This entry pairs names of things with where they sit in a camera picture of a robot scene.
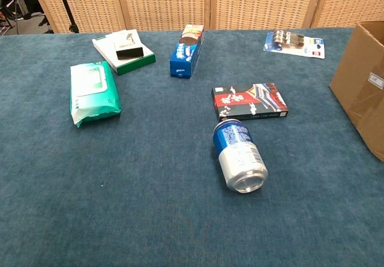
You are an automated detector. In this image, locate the blue and white can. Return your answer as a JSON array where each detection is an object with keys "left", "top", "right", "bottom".
[{"left": 212, "top": 118, "right": 269, "bottom": 194}]

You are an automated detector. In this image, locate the small white black box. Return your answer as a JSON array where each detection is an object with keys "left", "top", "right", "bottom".
[{"left": 115, "top": 31, "right": 144, "bottom": 61}]

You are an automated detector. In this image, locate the white and green flat box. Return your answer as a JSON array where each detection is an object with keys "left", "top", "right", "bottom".
[{"left": 92, "top": 29, "right": 157, "bottom": 76}]

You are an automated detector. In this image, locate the wicker folding screen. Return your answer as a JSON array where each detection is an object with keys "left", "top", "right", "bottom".
[{"left": 28, "top": 0, "right": 384, "bottom": 34}]

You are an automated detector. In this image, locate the red black card box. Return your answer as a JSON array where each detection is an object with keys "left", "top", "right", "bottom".
[{"left": 211, "top": 82, "right": 289, "bottom": 123}]

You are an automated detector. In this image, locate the battery blister pack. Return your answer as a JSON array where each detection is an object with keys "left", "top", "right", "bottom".
[{"left": 263, "top": 29, "right": 326, "bottom": 59}]

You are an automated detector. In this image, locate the blue cookie box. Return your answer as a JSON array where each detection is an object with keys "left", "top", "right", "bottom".
[{"left": 169, "top": 24, "right": 205, "bottom": 79}]

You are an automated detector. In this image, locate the green wet wipes pack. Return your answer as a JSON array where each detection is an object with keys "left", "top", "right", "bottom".
[{"left": 70, "top": 61, "right": 122, "bottom": 128}]

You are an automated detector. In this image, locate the blue table mat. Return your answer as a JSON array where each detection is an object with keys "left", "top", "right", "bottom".
[{"left": 0, "top": 26, "right": 384, "bottom": 267}]

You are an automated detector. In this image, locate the brown cardboard box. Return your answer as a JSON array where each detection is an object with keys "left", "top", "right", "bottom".
[{"left": 329, "top": 20, "right": 384, "bottom": 163}]

